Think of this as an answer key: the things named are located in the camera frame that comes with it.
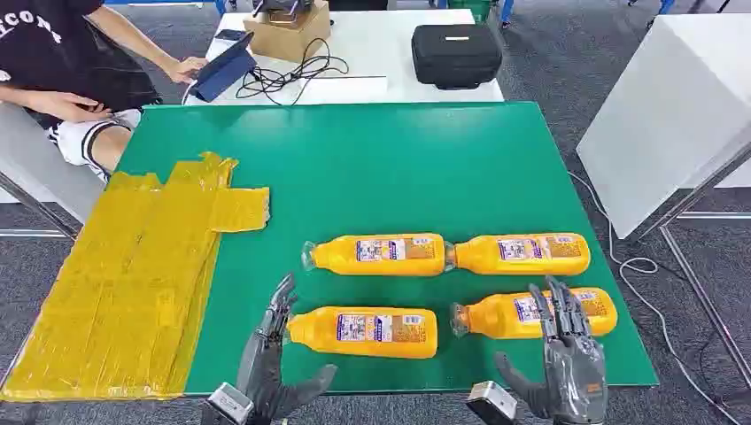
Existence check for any white table with metal legs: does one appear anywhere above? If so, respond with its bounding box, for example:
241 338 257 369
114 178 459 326
0 102 107 239
576 12 751 389

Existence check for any black floor cable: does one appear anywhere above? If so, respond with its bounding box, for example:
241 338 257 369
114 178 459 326
696 331 751 413

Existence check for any black device on cardboard box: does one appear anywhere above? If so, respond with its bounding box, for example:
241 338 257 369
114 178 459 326
252 0 315 25

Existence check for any dark blue tablet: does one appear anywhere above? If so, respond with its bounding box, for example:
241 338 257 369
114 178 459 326
189 31 258 104

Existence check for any orange drink bottle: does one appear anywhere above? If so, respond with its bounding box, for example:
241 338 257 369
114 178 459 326
450 287 619 341
285 305 439 360
445 232 592 277
301 233 447 277

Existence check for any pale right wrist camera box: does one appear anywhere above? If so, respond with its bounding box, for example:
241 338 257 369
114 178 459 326
466 381 520 425

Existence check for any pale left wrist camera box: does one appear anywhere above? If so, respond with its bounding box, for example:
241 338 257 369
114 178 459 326
205 382 255 425

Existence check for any person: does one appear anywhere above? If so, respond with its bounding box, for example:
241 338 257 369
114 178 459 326
0 0 209 184

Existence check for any green table mat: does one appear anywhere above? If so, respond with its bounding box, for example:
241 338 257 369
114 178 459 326
115 102 660 396

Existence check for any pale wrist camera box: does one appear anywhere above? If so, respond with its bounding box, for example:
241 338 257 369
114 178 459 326
205 382 255 425
466 381 520 425

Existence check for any black carrying case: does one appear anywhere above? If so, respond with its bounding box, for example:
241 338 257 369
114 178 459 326
411 23 504 91

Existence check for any person's right hand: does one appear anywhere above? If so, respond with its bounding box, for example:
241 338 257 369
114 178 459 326
32 89 113 125

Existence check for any person's left hand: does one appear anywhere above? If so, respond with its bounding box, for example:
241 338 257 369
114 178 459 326
164 55 209 85

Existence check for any black tangled cable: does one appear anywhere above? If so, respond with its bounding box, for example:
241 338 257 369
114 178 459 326
236 37 350 107

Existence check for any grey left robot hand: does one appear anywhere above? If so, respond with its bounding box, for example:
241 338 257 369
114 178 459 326
236 273 339 425

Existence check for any white rectangular table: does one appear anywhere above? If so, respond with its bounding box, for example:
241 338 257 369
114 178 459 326
183 8 506 107

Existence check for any yellow plastic sheet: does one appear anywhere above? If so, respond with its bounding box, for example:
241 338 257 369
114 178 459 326
0 151 272 404

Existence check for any white floor cable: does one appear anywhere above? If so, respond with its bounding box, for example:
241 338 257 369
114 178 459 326
568 170 743 425

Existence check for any green crate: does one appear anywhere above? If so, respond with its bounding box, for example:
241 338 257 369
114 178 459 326
446 0 494 23

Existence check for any brown cardboard box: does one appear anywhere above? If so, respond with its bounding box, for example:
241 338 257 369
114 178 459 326
243 0 332 64

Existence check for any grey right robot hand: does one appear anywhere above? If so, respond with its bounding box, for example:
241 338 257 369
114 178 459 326
493 275 609 425

